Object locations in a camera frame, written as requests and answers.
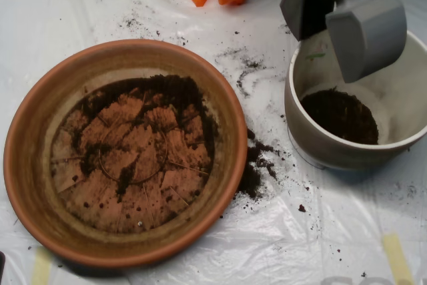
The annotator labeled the white ceramic pot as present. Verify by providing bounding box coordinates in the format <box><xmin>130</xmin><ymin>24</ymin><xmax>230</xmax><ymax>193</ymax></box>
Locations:
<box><xmin>284</xmin><ymin>15</ymin><xmax>427</xmax><ymax>171</ymax></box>

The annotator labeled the spilled dark soil pile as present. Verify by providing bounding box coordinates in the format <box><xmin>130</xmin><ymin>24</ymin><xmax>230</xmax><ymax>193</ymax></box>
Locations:
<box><xmin>235</xmin><ymin>127</ymin><xmax>278</xmax><ymax>201</ymax></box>

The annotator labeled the terracotta plant saucer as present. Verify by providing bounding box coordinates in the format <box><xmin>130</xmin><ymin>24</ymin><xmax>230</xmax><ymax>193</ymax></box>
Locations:
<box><xmin>3</xmin><ymin>38</ymin><xmax>248</xmax><ymax>269</ymax></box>

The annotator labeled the green label sticker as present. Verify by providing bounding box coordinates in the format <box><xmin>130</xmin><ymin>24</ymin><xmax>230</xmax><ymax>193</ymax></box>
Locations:
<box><xmin>305</xmin><ymin>41</ymin><xmax>330</xmax><ymax>61</ymax></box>

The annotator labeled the beige masking tape strip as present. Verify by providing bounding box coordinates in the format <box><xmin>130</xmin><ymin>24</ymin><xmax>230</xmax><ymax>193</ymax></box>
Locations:
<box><xmin>30</xmin><ymin>247</ymin><xmax>53</xmax><ymax>285</ymax></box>
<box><xmin>382</xmin><ymin>233</ymin><xmax>416</xmax><ymax>285</ymax></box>

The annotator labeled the white plastic cover sheet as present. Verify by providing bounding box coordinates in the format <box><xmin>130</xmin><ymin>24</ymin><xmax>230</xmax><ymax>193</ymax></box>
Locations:
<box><xmin>0</xmin><ymin>0</ymin><xmax>427</xmax><ymax>285</ymax></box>

